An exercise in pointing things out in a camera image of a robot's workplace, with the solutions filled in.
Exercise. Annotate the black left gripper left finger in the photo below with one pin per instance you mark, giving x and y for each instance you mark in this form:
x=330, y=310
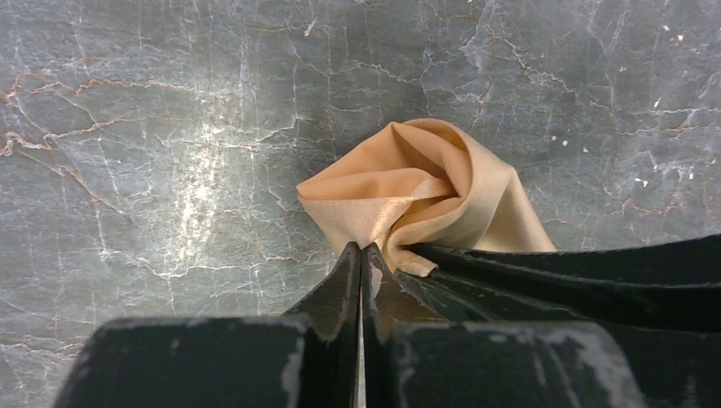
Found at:
x=305, y=357

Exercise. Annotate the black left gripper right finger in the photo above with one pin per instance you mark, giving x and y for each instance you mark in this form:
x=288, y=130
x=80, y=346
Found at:
x=416, y=358

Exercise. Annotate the peach cloth napkin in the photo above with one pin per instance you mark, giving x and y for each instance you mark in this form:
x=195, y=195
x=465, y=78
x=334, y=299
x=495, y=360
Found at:
x=422, y=181

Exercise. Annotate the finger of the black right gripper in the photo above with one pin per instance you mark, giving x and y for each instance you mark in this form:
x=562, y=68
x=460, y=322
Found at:
x=660, y=303

